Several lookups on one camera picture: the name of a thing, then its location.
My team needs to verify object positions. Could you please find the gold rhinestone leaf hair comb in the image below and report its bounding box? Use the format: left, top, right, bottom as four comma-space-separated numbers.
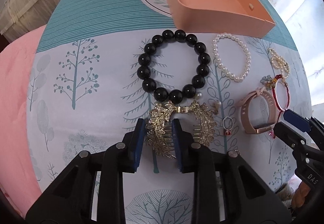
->
146, 100, 217, 158

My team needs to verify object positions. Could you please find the red woven string bracelet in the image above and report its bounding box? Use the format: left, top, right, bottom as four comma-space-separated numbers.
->
268, 74, 291, 139

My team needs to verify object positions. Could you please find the long white pearl necklace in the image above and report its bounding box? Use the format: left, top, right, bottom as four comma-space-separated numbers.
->
267, 47, 291, 80

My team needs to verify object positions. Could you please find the black bead bracelet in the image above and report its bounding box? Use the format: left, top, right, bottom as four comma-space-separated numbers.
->
137, 29, 212, 104

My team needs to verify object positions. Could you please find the white pearl bracelet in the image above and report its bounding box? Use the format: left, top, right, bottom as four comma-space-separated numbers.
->
212, 32, 252, 83

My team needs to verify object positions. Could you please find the pink jewelry box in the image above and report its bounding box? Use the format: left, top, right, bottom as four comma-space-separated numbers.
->
167, 0, 276, 38

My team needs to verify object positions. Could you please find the pearl drop earring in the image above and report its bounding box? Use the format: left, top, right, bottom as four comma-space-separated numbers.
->
194, 92, 222, 115

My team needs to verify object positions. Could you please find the blue flower brooch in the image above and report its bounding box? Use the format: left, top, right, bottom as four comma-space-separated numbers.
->
260, 75, 273, 90

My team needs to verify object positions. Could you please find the tree patterned bed sheet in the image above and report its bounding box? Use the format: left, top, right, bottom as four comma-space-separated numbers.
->
27, 0, 311, 223

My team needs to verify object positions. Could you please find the pink blanket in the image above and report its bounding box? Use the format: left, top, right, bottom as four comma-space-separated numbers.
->
1, 26, 45, 217

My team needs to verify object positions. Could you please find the silver ring red charm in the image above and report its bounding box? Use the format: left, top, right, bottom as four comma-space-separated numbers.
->
222, 116, 234, 136

